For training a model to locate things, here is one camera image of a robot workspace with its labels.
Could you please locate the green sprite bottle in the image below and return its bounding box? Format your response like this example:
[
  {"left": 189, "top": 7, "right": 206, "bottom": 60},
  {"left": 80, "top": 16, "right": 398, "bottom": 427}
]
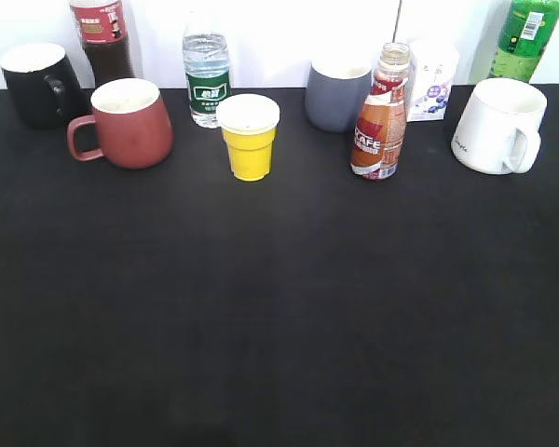
[{"left": 488, "top": 0, "right": 559, "bottom": 83}]

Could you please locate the dark cola bottle red label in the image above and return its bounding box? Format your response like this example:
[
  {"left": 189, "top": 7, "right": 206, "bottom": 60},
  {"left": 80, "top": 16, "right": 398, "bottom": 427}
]
[{"left": 69, "top": 0, "right": 135, "bottom": 87}]

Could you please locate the white blueberry milk carton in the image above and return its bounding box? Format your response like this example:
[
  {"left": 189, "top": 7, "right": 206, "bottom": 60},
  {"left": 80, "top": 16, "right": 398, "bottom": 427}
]
[{"left": 406, "top": 39, "right": 459, "bottom": 122}]

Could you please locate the brown coffee drink bottle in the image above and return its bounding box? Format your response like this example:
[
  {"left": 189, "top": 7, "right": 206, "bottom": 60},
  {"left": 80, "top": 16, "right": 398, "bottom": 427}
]
[{"left": 350, "top": 42, "right": 410, "bottom": 181}]

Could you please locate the white ceramic mug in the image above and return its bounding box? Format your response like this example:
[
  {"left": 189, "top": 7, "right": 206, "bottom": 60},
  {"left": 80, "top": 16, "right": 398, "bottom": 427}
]
[{"left": 451, "top": 78, "right": 548, "bottom": 175}]

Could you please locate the yellow paper cup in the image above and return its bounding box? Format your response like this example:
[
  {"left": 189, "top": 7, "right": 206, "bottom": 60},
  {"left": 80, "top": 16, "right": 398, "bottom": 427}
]
[{"left": 216, "top": 93, "right": 280, "bottom": 182}]

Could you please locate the black mug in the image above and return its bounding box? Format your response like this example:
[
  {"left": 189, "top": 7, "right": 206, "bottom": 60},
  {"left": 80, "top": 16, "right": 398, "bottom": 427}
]
[{"left": 0, "top": 42, "right": 89, "bottom": 129}]

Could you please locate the clear water bottle green label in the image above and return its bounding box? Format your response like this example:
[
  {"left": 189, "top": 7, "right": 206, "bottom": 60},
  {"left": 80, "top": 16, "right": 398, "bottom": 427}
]
[{"left": 182, "top": 7, "right": 231, "bottom": 129}]

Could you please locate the grey ceramic mug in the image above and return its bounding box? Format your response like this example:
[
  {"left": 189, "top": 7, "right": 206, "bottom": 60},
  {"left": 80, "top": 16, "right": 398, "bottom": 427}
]
[{"left": 305, "top": 57, "right": 372, "bottom": 133}]

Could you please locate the red-brown ceramic mug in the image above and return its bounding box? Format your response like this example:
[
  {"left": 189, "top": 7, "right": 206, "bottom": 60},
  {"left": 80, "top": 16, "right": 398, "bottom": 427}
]
[{"left": 67, "top": 78, "right": 173, "bottom": 169}]

